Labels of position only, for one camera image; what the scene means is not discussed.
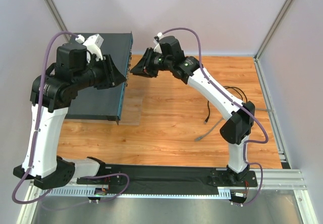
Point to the left aluminium corner post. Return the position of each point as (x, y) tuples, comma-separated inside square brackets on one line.
[(56, 15)]

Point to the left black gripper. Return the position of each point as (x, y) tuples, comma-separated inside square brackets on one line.
[(108, 71)]

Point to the right aluminium corner post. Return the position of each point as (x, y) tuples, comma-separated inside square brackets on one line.
[(273, 28)]

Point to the dark blue network switch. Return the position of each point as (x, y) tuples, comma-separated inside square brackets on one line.
[(105, 105)]

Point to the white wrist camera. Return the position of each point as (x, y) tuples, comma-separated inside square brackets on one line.
[(157, 38), (93, 44)]

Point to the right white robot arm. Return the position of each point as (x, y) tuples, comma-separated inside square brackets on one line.
[(167, 55)]

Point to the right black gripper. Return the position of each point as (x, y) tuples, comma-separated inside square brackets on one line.
[(149, 63)]

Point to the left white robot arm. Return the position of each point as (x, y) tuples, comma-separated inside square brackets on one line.
[(78, 66)]

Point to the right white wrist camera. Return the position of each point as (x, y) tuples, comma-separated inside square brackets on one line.
[(157, 38)]

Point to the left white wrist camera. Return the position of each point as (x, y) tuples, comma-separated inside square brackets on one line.
[(93, 44)]

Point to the clear acrylic riser plate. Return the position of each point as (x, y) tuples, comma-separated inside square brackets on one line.
[(132, 106)]

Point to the aluminium corner post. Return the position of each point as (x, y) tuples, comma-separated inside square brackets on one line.
[(273, 28), (56, 15)]

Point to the grey slotted cable duct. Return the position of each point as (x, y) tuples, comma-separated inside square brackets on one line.
[(131, 192)]

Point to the aluminium rail frame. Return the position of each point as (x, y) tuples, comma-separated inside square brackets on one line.
[(171, 115)]

